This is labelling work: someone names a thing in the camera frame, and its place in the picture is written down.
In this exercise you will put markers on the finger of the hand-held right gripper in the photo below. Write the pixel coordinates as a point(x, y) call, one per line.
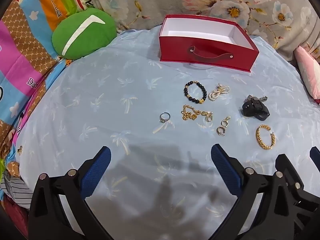
point(315, 153)
point(287, 165)

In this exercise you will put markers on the gold textured bangle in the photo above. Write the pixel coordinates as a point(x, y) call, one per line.
point(260, 140)

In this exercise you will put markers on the striped white cloth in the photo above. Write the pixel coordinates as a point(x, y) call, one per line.
point(17, 190)

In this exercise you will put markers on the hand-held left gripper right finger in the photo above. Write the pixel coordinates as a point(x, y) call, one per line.
point(225, 167)

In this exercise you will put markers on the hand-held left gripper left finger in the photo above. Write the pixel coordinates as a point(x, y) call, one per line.
point(96, 172)

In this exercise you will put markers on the green round cushion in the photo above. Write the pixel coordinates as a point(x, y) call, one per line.
point(100, 38)

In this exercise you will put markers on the gold hoop earrings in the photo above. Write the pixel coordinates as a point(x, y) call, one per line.
point(225, 122)

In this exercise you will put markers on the light blue palm-print cloth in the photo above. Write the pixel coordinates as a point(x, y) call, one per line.
point(100, 105)

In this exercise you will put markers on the red cardboard box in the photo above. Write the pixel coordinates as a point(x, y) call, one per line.
point(175, 51)

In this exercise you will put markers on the pink pillow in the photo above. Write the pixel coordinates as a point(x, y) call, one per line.
point(310, 75)

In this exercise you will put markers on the black wristwatch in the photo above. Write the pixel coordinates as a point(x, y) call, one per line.
point(252, 111)

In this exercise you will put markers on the dark red cloth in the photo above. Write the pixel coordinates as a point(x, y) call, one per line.
point(15, 215)

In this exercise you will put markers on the gold disc earring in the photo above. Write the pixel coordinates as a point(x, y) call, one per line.
point(204, 113)

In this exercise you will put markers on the silver hoop earring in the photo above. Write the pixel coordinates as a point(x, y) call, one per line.
point(220, 130)

